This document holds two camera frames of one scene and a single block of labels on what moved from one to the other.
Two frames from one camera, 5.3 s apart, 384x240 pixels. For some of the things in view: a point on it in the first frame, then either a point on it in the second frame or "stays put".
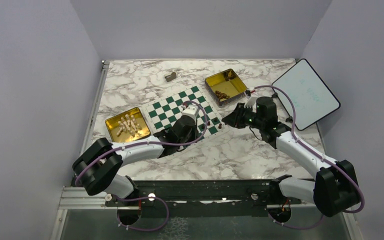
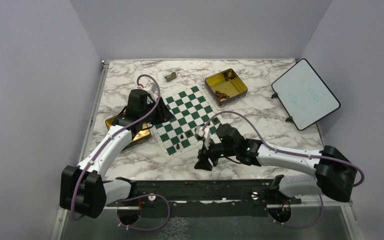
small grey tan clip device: x=170 y=77 stays put
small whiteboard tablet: x=312 y=99 stays put
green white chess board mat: x=161 y=115 stays put
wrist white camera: x=191 y=110 → x=151 y=86
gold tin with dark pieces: x=225 y=87 stays put
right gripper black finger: x=236 y=118 → x=203 y=163
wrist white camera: x=250 y=101 → x=205 y=133
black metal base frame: x=195 y=194 stays put
